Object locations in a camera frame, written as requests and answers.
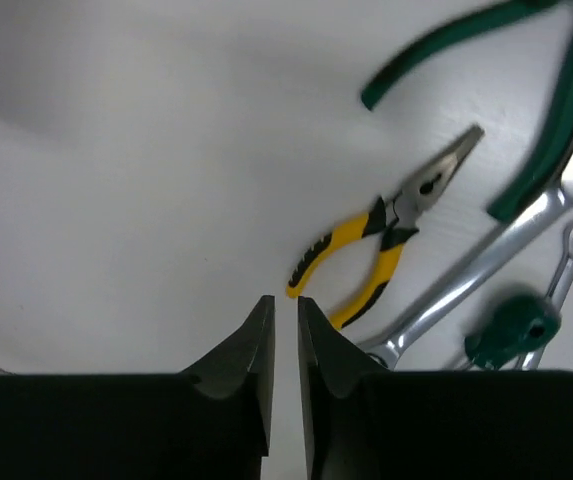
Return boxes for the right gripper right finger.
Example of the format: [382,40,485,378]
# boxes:
[297,297,573,479]

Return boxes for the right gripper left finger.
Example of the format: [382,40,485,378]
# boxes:
[0,295,275,479]

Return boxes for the green handled screwdriver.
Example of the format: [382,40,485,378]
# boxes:
[453,291,562,371]

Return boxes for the yellow black needle-nose pliers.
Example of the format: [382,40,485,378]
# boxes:
[286,124,485,330]

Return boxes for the small silver wrench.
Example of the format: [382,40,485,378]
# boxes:
[514,221,573,371]

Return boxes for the long silver ratchet wrench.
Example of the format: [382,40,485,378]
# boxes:
[358,146,573,370]

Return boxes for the green handled pliers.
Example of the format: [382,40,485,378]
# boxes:
[359,1,573,223]

